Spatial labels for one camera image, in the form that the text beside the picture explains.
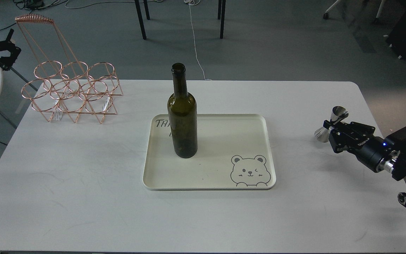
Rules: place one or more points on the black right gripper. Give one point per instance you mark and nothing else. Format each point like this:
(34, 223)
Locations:
(372, 151)

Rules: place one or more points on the steel double jigger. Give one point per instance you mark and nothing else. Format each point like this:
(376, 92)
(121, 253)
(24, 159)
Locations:
(338, 113)

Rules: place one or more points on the dark green wine bottle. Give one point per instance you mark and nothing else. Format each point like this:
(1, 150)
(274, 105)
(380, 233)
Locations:
(182, 114)

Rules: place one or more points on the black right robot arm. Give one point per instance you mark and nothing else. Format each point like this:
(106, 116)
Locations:
(397, 166)

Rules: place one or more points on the cream bear serving tray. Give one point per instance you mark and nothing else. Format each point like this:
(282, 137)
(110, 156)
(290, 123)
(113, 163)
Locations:
(233, 153)

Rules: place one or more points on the copper wire wine rack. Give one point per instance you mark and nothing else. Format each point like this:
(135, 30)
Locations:
(68, 87)

